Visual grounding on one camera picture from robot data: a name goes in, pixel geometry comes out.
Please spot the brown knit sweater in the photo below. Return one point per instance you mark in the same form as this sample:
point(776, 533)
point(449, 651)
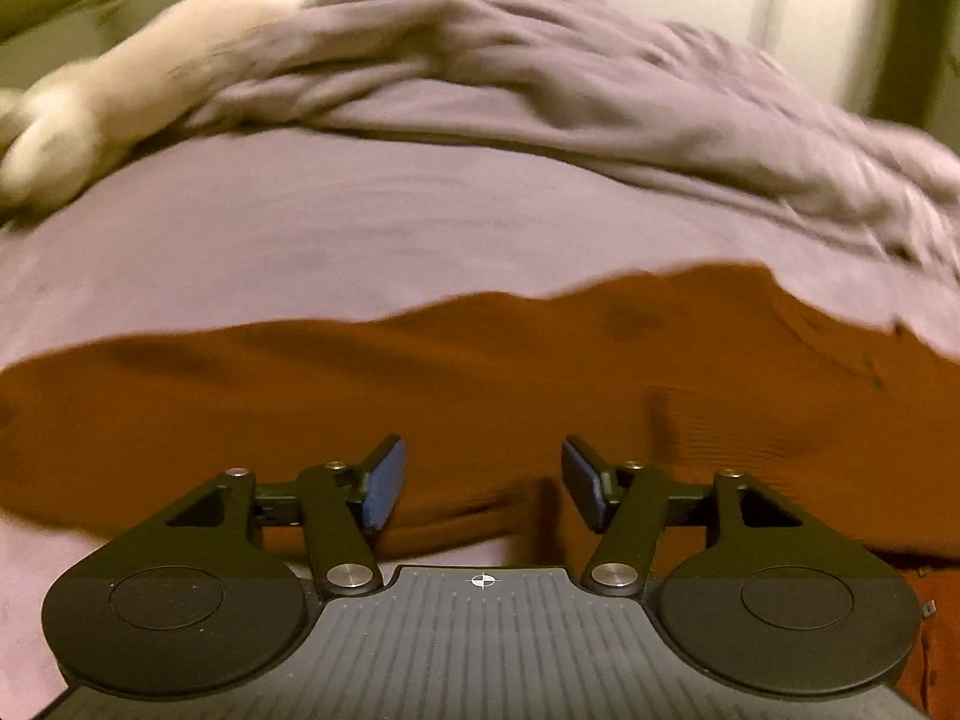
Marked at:
point(480, 375)

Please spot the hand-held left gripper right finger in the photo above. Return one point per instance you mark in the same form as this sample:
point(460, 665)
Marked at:
point(583, 484)

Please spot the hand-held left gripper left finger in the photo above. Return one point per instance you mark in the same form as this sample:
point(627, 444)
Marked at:
point(386, 484)

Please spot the white plush toy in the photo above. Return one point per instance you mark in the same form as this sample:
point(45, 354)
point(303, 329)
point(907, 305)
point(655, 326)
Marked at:
point(150, 67)

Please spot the purple duvet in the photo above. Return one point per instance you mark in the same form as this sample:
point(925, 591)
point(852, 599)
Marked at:
point(525, 67)

